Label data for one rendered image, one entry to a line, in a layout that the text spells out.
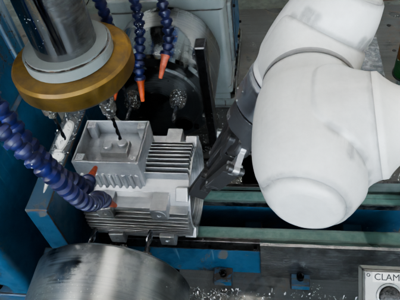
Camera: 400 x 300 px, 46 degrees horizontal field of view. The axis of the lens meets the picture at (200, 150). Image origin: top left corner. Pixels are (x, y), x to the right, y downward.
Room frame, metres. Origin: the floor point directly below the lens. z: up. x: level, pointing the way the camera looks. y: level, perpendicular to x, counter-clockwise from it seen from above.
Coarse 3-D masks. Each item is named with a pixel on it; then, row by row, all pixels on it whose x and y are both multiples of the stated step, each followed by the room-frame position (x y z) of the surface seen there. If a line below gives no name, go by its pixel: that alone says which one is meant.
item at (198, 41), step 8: (200, 40) 0.68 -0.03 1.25; (200, 48) 0.66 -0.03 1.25; (192, 56) 0.67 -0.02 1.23; (200, 56) 0.66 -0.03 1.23; (208, 56) 0.68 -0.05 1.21; (200, 64) 0.66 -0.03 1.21; (208, 64) 0.67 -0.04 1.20; (200, 72) 0.66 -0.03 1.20; (208, 72) 0.66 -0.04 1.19; (200, 80) 0.66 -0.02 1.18; (208, 80) 0.66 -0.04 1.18; (200, 88) 0.66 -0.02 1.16; (208, 88) 0.66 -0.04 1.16; (208, 96) 0.66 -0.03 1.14; (208, 104) 0.66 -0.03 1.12; (208, 112) 0.66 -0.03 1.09; (208, 120) 0.66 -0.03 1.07; (216, 120) 0.67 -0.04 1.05; (208, 128) 0.66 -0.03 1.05; (216, 128) 0.66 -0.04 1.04; (208, 136) 0.66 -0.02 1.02; (216, 136) 0.66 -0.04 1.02
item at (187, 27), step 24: (144, 24) 0.90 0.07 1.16; (192, 24) 0.90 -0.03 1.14; (192, 48) 0.82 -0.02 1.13; (216, 48) 0.89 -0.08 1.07; (144, 72) 0.78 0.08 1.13; (168, 72) 0.76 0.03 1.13; (192, 72) 0.76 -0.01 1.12; (216, 72) 0.82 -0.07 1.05; (120, 96) 0.79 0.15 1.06; (168, 96) 0.77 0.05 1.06; (192, 96) 0.75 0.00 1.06; (144, 120) 0.78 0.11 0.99; (168, 120) 0.77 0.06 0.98; (192, 120) 0.76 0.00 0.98
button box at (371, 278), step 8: (360, 272) 0.30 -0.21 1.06; (368, 272) 0.28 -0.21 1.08; (376, 272) 0.28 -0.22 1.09; (384, 272) 0.28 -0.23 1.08; (392, 272) 0.28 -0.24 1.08; (360, 280) 0.29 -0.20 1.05; (368, 280) 0.27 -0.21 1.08; (376, 280) 0.27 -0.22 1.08; (384, 280) 0.27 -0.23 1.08; (392, 280) 0.27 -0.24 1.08; (360, 288) 0.28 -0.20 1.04; (368, 288) 0.27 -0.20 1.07; (376, 288) 0.26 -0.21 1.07; (360, 296) 0.27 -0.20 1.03; (368, 296) 0.26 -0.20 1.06; (376, 296) 0.25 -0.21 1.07
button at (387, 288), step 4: (384, 288) 0.26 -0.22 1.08; (388, 288) 0.26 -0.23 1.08; (392, 288) 0.26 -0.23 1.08; (380, 292) 0.26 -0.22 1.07; (384, 292) 0.25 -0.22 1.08; (388, 292) 0.25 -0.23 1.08; (392, 292) 0.25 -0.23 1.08; (396, 292) 0.25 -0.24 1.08; (380, 296) 0.25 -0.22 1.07; (384, 296) 0.25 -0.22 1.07; (388, 296) 0.25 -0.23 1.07; (392, 296) 0.25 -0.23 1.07; (396, 296) 0.25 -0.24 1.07
